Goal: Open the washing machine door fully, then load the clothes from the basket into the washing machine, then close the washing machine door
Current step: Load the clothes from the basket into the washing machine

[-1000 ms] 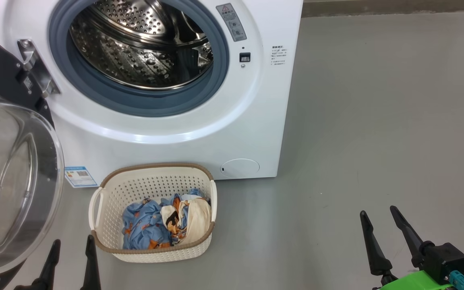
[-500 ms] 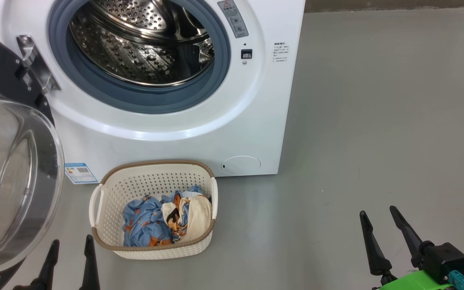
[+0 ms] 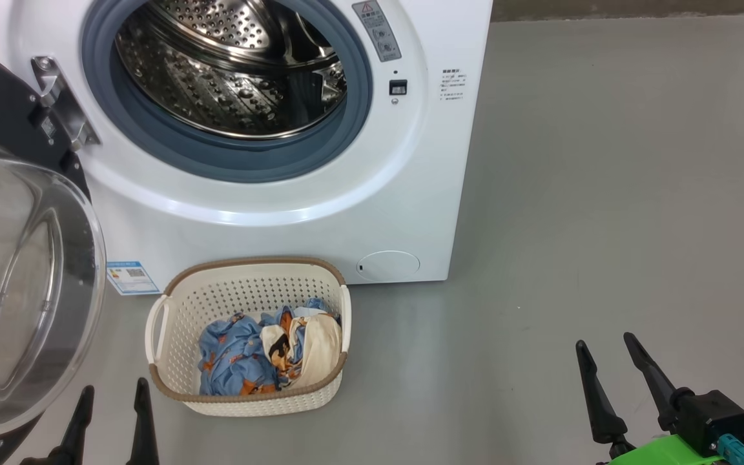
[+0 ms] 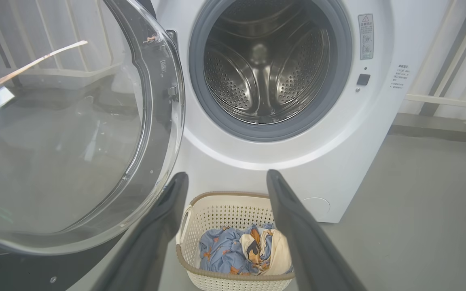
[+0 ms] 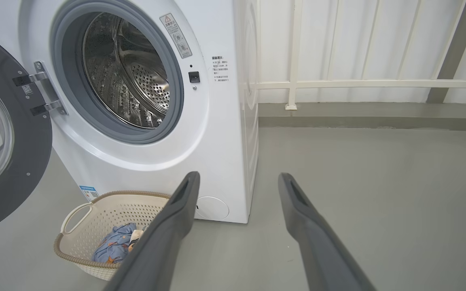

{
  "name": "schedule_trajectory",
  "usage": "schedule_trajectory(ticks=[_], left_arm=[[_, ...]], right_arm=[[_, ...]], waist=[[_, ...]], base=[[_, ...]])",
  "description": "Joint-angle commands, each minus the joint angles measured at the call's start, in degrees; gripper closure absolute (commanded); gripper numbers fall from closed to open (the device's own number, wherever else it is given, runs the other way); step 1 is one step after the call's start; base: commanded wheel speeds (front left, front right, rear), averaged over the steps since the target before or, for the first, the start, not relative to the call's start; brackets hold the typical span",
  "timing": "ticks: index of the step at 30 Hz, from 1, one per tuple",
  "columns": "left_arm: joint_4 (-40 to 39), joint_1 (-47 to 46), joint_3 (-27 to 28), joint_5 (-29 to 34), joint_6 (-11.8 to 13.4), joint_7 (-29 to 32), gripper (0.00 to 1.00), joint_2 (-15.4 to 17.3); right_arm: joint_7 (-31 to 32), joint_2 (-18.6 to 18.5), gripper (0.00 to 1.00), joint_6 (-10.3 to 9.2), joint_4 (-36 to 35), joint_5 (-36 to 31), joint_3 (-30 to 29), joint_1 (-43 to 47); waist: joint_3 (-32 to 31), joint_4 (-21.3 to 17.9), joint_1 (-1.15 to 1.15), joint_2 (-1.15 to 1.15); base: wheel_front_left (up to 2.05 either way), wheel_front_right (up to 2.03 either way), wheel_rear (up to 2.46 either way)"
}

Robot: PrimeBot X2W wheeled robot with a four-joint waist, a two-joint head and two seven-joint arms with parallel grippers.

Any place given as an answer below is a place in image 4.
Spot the round white filter cover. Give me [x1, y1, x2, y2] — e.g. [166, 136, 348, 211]
[302, 197, 331, 221]

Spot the round glass washing machine door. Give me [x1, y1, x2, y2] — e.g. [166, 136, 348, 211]
[0, 0, 186, 291]

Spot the metal door hinge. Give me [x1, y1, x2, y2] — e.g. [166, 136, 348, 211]
[165, 29, 179, 97]

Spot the white metal railing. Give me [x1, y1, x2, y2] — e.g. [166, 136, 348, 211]
[405, 0, 466, 128]

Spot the grey warning label sticker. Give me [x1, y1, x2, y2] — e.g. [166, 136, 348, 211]
[358, 13, 374, 60]

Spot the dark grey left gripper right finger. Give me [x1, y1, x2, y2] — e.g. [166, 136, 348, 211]
[266, 169, 367, 291]

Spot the white front-load washing machine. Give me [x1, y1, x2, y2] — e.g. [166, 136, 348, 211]
[148, 0, 452, 224]

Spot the grey rubber door gasket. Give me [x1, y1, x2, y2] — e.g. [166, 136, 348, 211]
[189, 0, 353, 142]

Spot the printed text notice label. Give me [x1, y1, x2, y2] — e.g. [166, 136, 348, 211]
[391, 64, 411, 89]

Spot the blue bear print garment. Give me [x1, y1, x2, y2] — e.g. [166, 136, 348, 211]
[199, 226, 258, 275]

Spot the cream and blue bear garment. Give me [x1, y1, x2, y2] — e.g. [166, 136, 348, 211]
[239, 224, 293, 275]

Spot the cream perforated laundry basket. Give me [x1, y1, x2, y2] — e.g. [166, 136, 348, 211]
[175, 192, 296, 291]

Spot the steel perforated washer drum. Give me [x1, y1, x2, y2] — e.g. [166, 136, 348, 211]
[204, 0, 331, 125]

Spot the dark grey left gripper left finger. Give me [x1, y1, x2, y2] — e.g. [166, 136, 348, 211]
[91, 172, 189, 291]

